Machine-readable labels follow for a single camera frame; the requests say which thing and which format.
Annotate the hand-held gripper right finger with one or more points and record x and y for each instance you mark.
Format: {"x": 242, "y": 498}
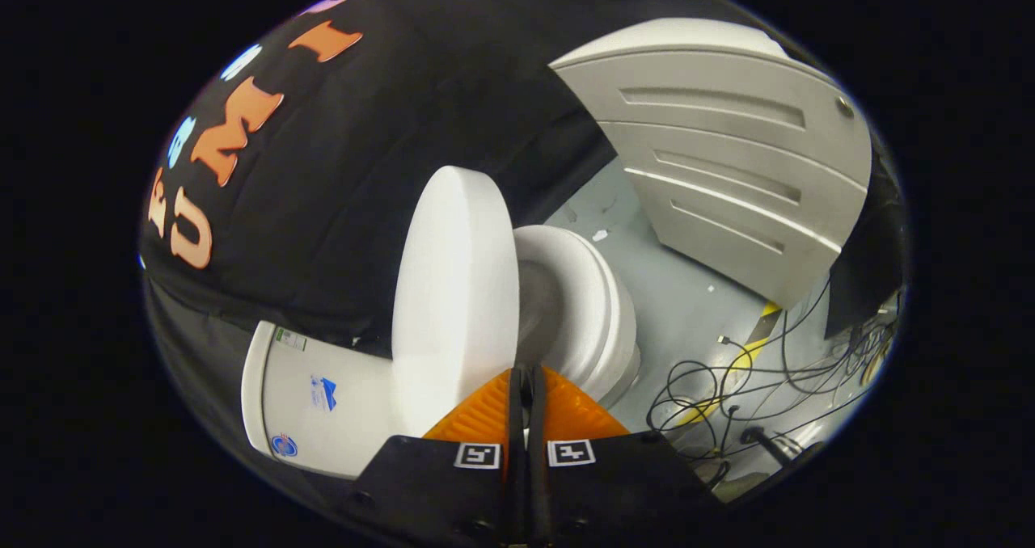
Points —
{"x": 623, "y": 491}

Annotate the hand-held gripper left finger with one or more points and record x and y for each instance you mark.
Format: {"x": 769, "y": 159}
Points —
{"x": 437, "y": 491}

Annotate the white toilet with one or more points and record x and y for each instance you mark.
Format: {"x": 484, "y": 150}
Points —
{"x": 340, "y": 402}

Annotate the black power plug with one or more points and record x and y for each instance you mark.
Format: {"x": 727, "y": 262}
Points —
{"x": 764, "y": 439}

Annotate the yellow floor tape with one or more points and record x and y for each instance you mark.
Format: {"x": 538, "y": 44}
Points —
{"x": 768, "y": 309}

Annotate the white ribbed cabinet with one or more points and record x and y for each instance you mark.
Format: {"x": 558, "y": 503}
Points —
{"x": 728, "y": 152}

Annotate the black backdrop cloth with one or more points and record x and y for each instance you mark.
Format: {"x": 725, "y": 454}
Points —
{"x": 388, "y": 111}

